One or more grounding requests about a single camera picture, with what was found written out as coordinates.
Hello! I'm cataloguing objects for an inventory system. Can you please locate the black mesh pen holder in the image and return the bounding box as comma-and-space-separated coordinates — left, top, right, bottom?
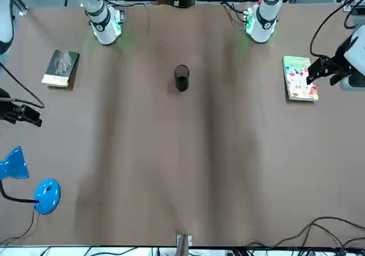
173, 64, 190, 93

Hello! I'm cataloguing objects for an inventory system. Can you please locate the colourful green red book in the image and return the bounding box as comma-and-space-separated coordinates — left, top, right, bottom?
282, 55, 319, 103

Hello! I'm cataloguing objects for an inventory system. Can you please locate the black base cable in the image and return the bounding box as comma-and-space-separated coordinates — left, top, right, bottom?
221, 0, 249, 22

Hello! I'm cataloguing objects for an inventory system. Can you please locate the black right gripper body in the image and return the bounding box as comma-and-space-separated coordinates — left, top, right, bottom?
0, 89, 18, 120

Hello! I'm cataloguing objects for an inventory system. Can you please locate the thin black lamp cable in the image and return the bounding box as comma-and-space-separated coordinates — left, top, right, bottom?
0, 207, 39, 245

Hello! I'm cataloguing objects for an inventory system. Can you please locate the blue desk lamp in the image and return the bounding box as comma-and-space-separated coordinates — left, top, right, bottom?
0, 145, 61, 214

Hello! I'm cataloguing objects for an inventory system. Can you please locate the black table edge cable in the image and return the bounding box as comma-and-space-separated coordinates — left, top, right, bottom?
246, 217, 365, 251

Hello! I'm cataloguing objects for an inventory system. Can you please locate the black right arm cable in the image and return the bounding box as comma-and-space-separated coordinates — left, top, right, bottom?
0, 63, 46, 109

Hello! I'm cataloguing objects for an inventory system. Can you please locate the dark grey book hand print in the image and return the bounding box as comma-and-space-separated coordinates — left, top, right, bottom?
41, 49, 80, 90

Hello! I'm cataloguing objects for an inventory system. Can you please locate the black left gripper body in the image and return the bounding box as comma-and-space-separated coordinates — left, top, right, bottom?
330, 35, 357, 76

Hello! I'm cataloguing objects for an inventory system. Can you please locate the metal camera pole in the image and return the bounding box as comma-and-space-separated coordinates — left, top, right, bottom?
176, 234, 192, 256

